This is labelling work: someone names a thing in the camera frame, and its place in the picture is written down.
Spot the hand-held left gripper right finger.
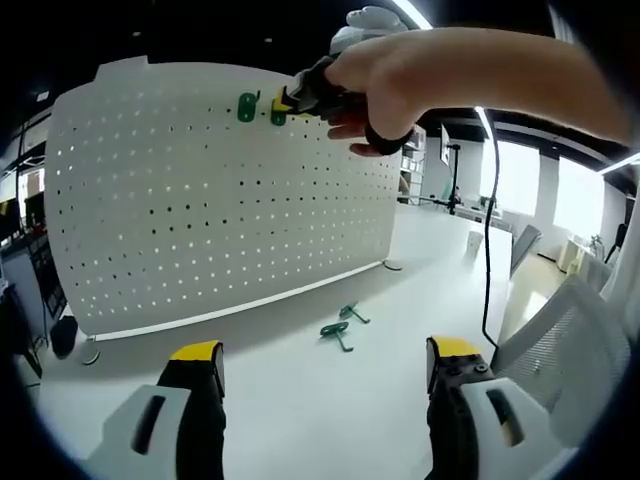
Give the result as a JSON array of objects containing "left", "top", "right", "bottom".
[{"left": 425, "top": 335, "right": 556, "bottom": 480}]

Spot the monitor on black stand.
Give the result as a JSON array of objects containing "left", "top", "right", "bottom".
[{"left": 440, "top": 123, "right": 464, "bottom": 216}]

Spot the person's white shirt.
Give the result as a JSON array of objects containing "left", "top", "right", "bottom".
[{"left": 599, "top": 199, "right": 640, "bottom": 351}]

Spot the white ceiling air vent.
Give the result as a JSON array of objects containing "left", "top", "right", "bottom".
[{"left": 549, "top": 4, "right": 581, "bottom": 46}]

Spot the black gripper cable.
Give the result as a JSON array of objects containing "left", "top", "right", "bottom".
[{"left": 480, "top": 119, "right": 502, "bottom": 350}]

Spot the black round container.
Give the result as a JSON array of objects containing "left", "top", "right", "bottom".
[{"left": 51, "top": 315, "right": 79, "bottom": 359}]

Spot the long ceiling light strip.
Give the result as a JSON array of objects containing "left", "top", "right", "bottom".
[{"left": 391, "top": 0, "right": 497, "bottom": 147}]

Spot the metal storage shelf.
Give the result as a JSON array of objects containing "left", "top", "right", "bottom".
[{"left": 398, "top": 124, "right": 429, "bottom": 204}]

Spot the person's right hand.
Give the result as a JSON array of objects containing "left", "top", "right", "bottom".
[{"left": 323, "top": 29, "right": 442, "bottom": 158}]

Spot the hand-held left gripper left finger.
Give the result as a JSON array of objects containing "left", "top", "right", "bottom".
[{"left": 84, "top": 339, "right": 227, "bottom": 480}]

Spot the white mesh office chair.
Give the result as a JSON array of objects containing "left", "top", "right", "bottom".
[{"left": 492, "top": 274, "right": 632, "bottom": 446}]

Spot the white perforated mounting plate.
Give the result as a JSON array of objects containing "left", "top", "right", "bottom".
[{"left": 42, "top": 60, "right": 404, "bottom": 365}]

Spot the grey equipment cabinet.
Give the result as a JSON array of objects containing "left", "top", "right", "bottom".
[{"left": 27, "top": 232, "right": 69, "bottom": 321}]

